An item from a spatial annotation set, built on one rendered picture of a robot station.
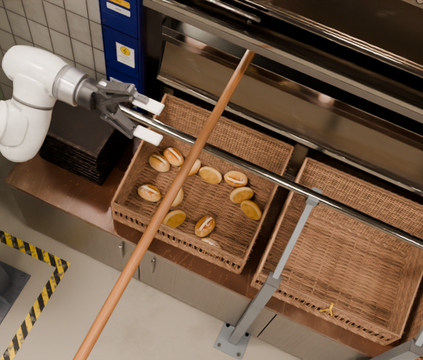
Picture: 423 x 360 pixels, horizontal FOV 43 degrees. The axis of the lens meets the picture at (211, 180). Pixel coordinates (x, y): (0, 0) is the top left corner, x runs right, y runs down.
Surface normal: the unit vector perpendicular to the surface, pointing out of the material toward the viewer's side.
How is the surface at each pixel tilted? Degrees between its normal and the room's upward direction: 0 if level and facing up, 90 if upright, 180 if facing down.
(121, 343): 0
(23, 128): 54
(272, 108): 70
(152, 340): 0
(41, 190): 0
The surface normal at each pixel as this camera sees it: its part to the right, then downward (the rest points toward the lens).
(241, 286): 0.11, -0.46
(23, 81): -0.31, 0.31
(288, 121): -0.36, 0.58
